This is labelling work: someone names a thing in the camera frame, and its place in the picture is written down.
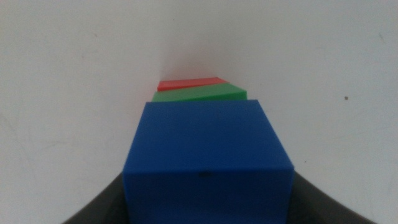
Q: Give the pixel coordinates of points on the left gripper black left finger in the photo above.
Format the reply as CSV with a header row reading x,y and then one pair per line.
x,y
109,208

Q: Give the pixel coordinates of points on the red cube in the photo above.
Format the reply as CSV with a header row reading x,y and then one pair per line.
x,y
183,84

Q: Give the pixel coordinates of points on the green cube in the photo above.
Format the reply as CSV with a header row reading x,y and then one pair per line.
x,y
202,93

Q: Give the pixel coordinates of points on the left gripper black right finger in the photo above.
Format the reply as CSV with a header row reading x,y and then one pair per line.
x,y
311,208

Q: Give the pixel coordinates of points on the blue cube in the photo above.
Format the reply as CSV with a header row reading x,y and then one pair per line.
x,y
205,161

